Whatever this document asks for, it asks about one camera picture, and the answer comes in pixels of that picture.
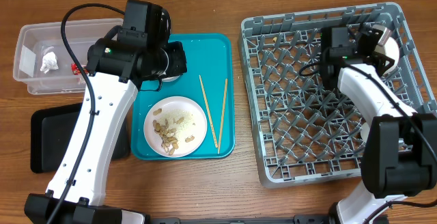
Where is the pink bowl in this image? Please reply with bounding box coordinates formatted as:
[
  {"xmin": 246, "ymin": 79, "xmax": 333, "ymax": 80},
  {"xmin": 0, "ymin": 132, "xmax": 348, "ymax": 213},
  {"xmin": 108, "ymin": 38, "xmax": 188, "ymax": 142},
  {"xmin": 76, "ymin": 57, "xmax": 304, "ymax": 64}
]
[{"xmin": 162, "ymin": 75, "xmax": 180, "ymax": 83}]

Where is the white bowl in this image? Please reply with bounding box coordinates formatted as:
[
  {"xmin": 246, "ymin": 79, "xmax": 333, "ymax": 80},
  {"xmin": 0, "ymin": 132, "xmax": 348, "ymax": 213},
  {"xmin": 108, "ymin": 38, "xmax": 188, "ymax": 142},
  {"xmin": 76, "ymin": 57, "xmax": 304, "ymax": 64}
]
[{"xmin": 371, "ymin": 25, "xmax": 400, "ymax": 76}]

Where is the white cup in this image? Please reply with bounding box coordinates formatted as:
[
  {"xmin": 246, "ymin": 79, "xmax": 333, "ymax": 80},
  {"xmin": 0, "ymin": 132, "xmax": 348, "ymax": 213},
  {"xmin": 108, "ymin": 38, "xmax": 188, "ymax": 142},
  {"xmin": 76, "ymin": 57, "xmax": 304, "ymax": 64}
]
[{"xmin": 360, "ymin": 122, "xmax": 370, "ymax": 142}]

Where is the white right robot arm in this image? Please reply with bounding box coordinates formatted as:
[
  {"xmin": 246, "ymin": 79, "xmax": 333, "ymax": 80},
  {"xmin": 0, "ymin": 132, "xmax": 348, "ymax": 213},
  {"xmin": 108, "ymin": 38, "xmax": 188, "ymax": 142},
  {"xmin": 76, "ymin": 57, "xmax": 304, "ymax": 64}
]
[{"xmin": 318, "ymin": 25, "xmax": 436, "ymax": 223}]

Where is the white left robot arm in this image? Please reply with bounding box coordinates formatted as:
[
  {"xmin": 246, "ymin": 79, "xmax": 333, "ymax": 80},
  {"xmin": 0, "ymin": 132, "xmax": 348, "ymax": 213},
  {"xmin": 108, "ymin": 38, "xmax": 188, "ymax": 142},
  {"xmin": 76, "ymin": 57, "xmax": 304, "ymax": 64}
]
[{"xmin": 24, "ymin": 0, "xmax": 187, "ymax": 223}]

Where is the grey dishwasher rack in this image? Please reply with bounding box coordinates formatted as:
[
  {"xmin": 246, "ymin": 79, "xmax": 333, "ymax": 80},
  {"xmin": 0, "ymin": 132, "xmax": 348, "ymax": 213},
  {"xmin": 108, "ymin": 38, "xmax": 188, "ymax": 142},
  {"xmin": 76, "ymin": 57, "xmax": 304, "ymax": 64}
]
[{"xmin": 239, "ymin": 2, "xmax": 436, "ymax": 188}]

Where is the teal plastic tray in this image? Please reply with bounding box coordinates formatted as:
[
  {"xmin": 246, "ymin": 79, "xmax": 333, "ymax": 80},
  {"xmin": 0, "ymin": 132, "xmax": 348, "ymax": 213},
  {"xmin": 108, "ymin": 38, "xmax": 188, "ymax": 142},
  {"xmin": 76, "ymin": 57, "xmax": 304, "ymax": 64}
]
[{"xmin": 131, "ymin": 33, "xmax": 235, "ymax": 160}]

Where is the pink plate with food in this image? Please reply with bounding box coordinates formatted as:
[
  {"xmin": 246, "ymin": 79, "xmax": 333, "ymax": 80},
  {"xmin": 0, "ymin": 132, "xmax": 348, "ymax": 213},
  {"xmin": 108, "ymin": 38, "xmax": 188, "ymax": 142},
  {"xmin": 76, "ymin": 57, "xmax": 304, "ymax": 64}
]
[{"xmin": 143, "ymin": 96, "xmax": 208, "ymax": 158}]

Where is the left wooden chopstick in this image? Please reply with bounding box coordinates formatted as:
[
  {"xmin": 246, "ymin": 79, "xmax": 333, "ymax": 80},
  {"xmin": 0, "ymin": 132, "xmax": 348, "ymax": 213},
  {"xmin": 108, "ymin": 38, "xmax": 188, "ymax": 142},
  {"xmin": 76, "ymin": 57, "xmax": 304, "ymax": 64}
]
[{"xmin": 199, "ymin": 75, "xmax": 219, "ymax": 149}]

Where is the red snack wrapper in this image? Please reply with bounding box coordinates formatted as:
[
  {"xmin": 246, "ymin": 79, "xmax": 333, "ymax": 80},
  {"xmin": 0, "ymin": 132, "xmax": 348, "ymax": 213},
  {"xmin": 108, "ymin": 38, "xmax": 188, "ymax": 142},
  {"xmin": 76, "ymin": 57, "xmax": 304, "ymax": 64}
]
[{"xmin": 71, "ymin": 64, "xmax": 88, "ymax": 76}]

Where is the crumpled white tissue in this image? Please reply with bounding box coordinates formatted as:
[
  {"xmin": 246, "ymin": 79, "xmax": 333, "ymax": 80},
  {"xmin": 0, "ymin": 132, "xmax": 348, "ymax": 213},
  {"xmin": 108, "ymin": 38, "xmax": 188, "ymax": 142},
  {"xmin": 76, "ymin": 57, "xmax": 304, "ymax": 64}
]
[{"xmin": 40, "ymin": 52, "xmax": 59, "ymax": 74}]

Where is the clear plastic container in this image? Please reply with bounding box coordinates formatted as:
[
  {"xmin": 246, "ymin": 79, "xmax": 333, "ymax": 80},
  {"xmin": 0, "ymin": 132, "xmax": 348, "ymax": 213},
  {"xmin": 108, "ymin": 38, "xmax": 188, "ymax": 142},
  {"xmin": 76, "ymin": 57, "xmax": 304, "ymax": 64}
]
[{"xmin": 13, "ymin": 18, "xmax": 123, "ymax": 95}]

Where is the black tray bin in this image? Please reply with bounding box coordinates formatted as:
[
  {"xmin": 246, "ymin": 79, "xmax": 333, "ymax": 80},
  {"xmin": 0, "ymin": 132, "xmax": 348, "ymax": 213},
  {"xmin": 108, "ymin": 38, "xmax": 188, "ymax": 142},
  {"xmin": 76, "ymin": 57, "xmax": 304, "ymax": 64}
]
[{"xmin": 30, "ymin": 102, "xmax": 131, "ymax": 174}]

